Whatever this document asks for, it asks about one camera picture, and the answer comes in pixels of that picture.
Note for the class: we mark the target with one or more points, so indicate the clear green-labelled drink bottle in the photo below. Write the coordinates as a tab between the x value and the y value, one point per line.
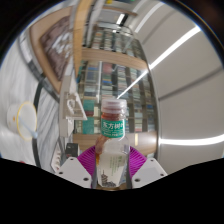
112	133

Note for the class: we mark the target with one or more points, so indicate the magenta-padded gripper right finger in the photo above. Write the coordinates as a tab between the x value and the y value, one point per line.
150	170

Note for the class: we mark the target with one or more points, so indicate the wide bookshelf full of books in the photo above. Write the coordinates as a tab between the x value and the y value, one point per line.
113	83

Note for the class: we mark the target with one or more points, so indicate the dark grey architectural model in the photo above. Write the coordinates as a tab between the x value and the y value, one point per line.
71	150

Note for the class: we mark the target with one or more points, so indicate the white multi-building architectural model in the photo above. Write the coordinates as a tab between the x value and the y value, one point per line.
56	160

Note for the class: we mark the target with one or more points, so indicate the ceiling light strip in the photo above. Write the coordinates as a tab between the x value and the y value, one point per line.
193	140

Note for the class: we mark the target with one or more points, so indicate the curved wooden slat bench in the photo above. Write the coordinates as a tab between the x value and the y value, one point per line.
80	30

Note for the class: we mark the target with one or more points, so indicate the white spoon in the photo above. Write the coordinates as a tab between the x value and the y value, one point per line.
28	128

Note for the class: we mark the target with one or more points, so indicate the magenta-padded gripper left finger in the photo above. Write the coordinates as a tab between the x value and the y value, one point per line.
73	170

